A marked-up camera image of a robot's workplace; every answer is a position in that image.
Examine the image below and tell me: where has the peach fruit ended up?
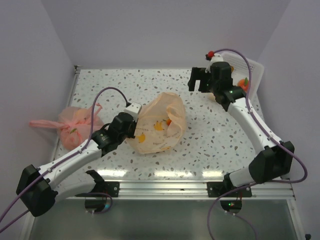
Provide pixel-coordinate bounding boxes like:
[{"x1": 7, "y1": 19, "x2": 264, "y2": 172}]
[{"x1": 237, "y1": 77, "x2": 249, "y2": 92}]

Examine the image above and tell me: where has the orange plastic bag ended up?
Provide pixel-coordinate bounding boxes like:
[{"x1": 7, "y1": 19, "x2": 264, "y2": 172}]
[{"x1": 126, "y1": 92, "x2": 187, "y2": 154}]

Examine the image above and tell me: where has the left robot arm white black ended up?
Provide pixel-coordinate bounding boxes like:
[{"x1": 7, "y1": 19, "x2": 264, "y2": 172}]
[{"x1": 16, "y1": 110, "x2": 139, "y2": 217}]

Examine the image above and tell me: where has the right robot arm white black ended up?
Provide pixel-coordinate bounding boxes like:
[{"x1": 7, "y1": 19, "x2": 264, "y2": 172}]
[{"x1": 187, "y1": 61, "x2": 295, "y2": 197}]

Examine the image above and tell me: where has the pink plastic bag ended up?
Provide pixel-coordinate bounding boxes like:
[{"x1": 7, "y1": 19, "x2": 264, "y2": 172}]
[{"x1": 29, "y1": 103, "x2": 104, "y2": 151}]

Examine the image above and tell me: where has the white plastic basket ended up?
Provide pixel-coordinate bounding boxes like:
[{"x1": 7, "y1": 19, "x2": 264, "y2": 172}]
[{"x1": 209, "y1": 51, "x2": 265, "y2": 103}]

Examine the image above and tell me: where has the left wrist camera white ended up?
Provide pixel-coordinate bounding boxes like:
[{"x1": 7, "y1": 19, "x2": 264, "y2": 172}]
[{"x1": 124, "y1": 102, "x2": 142, "y2": 122}]

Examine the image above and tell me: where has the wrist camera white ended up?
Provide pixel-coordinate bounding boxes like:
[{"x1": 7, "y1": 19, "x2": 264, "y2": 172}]
[
  {"x1": 205, "y1": 51, "x2": 224, "y2": 73},
  {"x1": 124, "y1": 102, "x2": 142, "y2": 122}
]

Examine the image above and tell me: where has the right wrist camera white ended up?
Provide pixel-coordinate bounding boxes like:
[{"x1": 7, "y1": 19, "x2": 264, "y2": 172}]
[{"x1": 205, "y1": 51, "x2": 224, "y2": 73}]

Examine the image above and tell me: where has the aluminium rail front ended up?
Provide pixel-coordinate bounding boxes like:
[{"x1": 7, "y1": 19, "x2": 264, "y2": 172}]
[{"x1": 105, "y1": 179, "x2": 295, "y2": 200}]

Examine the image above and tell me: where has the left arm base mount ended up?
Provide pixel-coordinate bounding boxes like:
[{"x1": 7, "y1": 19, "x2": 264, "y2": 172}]
[{"x1": 84, "y1": 170, "x2": 120, "y2": 215}]

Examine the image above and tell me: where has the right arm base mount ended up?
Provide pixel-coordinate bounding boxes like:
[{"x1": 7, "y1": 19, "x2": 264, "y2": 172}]
[{"x1": 206, "y1": 173, "x2": 253, "y2": 214}]

